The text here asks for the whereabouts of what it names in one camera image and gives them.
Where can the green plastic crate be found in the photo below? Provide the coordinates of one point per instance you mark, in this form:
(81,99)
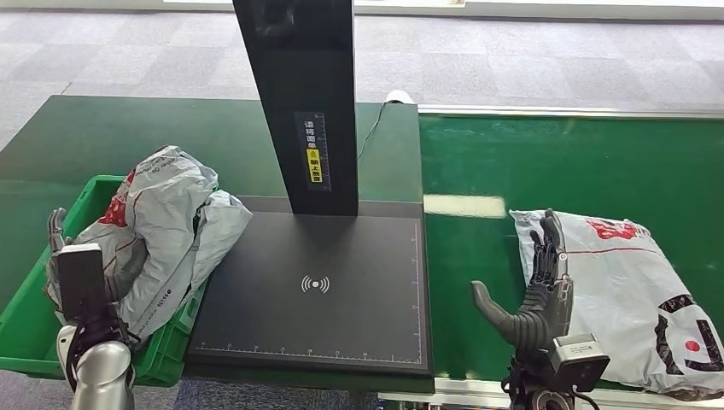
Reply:
(22,334)

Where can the grey package red stripe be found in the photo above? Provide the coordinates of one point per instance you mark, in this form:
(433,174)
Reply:
(158,215)

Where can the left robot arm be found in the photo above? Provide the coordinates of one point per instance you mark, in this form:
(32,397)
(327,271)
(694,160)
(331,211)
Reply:
(102,373)

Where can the grey crumpled mailer package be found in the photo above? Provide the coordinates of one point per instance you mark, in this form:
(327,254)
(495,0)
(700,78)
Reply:
(223,226)

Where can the black inbound scanner machine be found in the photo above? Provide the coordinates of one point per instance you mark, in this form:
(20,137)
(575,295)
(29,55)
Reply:
(317,294)

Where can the white round object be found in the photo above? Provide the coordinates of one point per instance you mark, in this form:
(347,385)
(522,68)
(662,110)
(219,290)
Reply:
(400,96)

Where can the dark green table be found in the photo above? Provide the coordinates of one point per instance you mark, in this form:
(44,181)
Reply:
(141,136)

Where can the grey package black red print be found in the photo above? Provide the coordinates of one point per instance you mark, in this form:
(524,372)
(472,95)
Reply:
(622,294)

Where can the green conveyor belt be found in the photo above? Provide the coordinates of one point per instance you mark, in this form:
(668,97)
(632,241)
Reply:
(469,266)

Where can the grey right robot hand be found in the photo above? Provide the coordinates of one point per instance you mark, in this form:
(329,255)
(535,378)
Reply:
(537,317)

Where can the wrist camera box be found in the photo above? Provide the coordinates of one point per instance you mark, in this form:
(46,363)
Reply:
(82,283)
(580,362)

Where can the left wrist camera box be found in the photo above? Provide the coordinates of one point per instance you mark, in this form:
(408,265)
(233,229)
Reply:
(82,283)

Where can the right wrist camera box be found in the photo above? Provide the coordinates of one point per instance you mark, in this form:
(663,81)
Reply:
(580,362)

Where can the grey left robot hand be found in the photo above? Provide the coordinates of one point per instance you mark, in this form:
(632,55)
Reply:
(127,271)

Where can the yellow warning sticker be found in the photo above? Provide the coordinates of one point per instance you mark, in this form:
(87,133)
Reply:
(314,166)

